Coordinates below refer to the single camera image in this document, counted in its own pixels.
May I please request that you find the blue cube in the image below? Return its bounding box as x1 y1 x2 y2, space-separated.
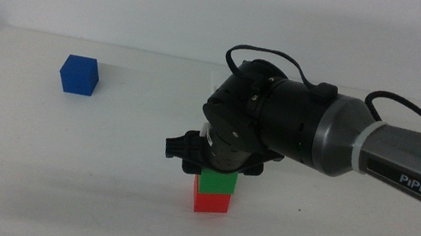
56 52 104 98

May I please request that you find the red cube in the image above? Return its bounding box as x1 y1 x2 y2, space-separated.
188 174 234 219

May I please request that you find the green cube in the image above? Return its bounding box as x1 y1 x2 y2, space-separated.
196 165 240 200

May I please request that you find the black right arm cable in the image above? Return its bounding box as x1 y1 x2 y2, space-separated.
198 41 421 236

